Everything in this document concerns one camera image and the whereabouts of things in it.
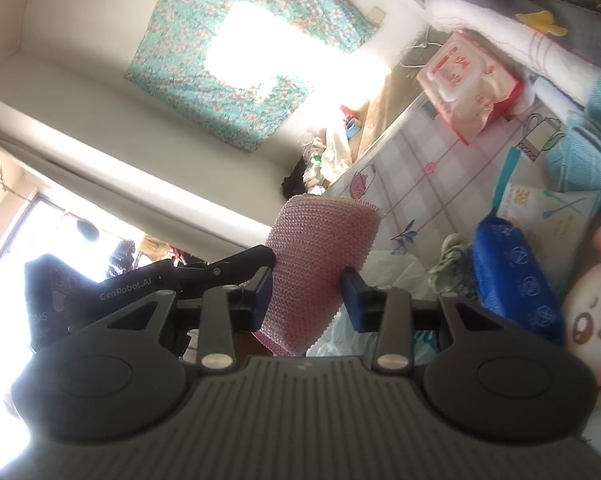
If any teal towel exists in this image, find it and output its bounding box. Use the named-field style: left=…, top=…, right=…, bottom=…
left=545, top=57, right=601, bottom=206

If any green scrunchie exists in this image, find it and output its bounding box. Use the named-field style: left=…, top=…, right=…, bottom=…
left=427, top=234, right=476, bottom=291

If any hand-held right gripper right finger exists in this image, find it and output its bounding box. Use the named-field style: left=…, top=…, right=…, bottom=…
left=341, top=267, right=518, bottom=375

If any pink white plush toy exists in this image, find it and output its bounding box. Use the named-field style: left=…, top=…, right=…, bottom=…
left=563, top=222, right=601, bottom=388

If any white grey stitched blanket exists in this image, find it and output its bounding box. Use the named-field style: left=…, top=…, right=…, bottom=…
left=420, top=0, right=601, bottom=111

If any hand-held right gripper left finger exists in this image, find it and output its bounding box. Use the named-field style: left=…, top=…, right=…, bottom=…
left=98, top=266, right=274, bottom=372

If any blue tissue pack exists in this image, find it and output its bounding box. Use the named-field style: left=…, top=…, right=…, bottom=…
left=473, top=210, right=566, bottom=346

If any black cloth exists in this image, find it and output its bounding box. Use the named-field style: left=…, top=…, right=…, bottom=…
left=280, top=157, right=312, bottom=200

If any plaid printed tablecloth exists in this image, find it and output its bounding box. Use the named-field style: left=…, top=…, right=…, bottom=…
left=325, top=77, right=596, bottom=301

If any floral teal curtain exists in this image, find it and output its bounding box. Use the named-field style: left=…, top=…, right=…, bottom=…
left=124, top=0, right=376, bottom=153

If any white plastic bag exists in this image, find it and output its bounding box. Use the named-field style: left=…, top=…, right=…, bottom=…
left=307, top=250, right=431, bottom=361

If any red white wet wipes pack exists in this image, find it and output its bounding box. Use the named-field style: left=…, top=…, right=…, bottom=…
left=416, top=30, right=523, bottom=147

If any white power cable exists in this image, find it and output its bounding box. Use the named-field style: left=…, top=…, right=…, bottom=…
left=399, top=29, right=447, bottom=69

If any pink scrubbing cloth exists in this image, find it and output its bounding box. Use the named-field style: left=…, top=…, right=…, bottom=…
left=254, top=194, right=385, bottom=357

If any pile of household clutter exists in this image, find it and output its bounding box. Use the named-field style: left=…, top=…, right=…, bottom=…
left=300, top=105, right=363, bottom=191

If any cotton swab bag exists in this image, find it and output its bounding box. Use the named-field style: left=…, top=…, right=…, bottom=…
left=490, top=147, right=601, bottom=266

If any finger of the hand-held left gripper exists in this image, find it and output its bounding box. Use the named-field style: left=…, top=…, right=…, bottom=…
left=180, top=245, right=277, bottom=288

